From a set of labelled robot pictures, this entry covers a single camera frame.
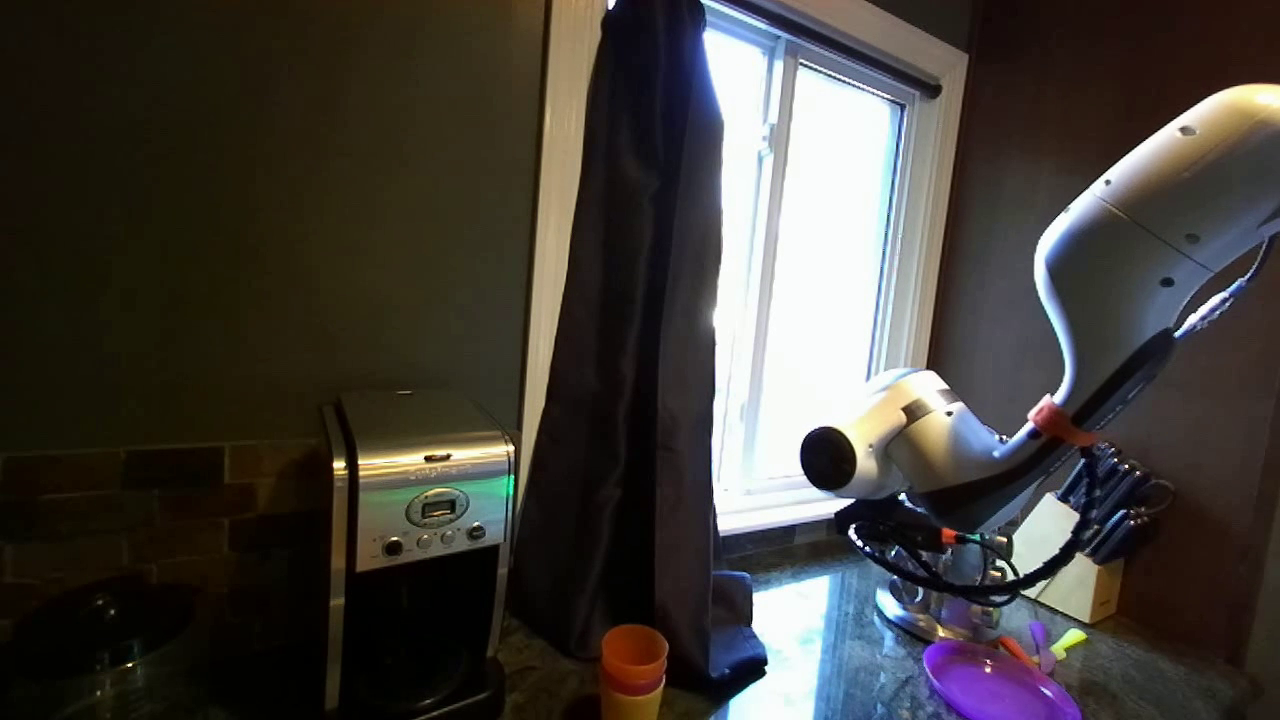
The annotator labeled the dark grey curtain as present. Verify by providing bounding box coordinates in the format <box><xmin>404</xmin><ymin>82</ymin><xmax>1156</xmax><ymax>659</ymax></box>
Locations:
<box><xmin>513</xmin><ymin>0</ymin><xmax>776</xmax><ymax>697</ymax></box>

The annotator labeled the cream plastic cup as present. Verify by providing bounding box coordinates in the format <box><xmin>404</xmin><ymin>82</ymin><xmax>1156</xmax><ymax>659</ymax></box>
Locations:
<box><xmin>597</xmin><ymin>677</ymin><xmax>667</xmax><ymax>720</ymax></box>

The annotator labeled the purple plastic plate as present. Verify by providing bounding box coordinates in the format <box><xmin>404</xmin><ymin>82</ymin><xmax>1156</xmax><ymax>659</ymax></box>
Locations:
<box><xmin>919</xmin><ymin>635</ymin><xmax>1090</xmax><ymax>720</ymax></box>

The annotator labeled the white framed window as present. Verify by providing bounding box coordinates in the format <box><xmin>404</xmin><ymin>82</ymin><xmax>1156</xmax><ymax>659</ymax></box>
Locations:
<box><xmin>516</xmin><ymin>0</ymin><xmax>973</xmax><ymax>538</ymax></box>

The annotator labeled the steel revolving seasoning rack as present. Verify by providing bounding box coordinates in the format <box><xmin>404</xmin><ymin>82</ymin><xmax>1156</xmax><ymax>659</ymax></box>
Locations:
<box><xmin>871</xmin><ymin>533</ymin><xmax>1034</xmax><ymax>651</ymax></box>

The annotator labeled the orange plastic cup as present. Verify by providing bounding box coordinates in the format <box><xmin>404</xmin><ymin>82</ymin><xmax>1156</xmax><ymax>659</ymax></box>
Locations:
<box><xmin>597</xmin><ymin>621</ymin><xmax>672</xmax><ymax>697</ymax></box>

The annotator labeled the steel and black coffee maker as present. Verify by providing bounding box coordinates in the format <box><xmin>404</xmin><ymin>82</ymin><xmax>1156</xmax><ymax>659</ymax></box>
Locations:
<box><xmin>315</xmin><ymin>386</ymin><xmax>519</xmax><ymax>720</ymax></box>

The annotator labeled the light wooden knife block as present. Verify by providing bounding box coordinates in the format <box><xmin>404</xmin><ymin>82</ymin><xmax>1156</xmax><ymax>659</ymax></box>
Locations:
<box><xmin>1013</xmin><ymin>498</ymin><xmax>1132</xmax><ymax>629</ymax></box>

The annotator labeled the black handled knife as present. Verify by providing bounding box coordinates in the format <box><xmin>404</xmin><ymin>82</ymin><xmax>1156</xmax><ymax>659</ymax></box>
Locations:
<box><xmin>1057</xmin><ymin>459</ymin><xmax>1124</xmax><ymax>538</ymax></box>
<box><xmin>1097</xmin><ymin>477</ymin><xmax>1170</xmax><ymax>566</ymax></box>

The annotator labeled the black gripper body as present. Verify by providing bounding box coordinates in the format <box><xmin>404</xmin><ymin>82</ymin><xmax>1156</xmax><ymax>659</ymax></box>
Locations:
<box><xmin>835</xmin><ymin>491</ymin><xmax>973</xmax><ymax>566</ymax></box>

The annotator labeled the red plastic knife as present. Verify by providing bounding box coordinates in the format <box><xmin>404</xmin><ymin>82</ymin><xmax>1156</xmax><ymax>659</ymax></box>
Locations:
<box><xmin>998</xmin><ymin>635</ymin><xmax>1048</xmax><ymax>677</ymax></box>

